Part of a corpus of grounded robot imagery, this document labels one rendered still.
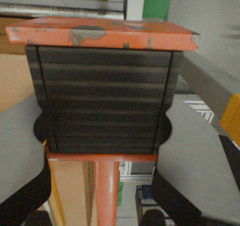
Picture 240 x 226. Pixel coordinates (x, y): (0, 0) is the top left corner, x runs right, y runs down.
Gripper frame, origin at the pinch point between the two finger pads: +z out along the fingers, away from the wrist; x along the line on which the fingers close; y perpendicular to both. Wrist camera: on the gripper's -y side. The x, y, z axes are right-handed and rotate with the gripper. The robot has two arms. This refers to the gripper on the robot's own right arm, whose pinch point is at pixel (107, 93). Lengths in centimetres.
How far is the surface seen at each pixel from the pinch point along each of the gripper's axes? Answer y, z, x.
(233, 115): 10.0, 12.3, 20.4
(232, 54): 24, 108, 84
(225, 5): -5, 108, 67
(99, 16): -1, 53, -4
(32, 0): -4, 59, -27
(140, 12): -2.6, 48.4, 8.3
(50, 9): -2, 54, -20
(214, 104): 11.6, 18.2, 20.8
